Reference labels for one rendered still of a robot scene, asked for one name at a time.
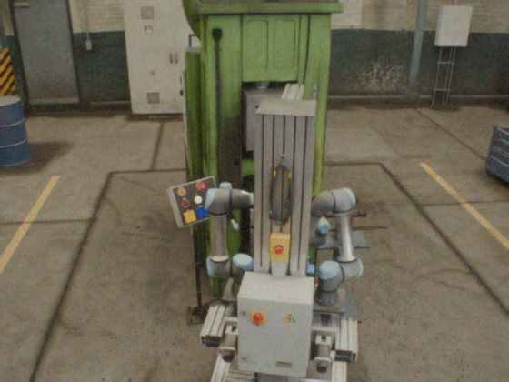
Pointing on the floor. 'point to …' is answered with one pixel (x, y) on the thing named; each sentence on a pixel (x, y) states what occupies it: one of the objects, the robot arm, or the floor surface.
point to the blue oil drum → (13, 133)
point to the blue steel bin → (498, 153)
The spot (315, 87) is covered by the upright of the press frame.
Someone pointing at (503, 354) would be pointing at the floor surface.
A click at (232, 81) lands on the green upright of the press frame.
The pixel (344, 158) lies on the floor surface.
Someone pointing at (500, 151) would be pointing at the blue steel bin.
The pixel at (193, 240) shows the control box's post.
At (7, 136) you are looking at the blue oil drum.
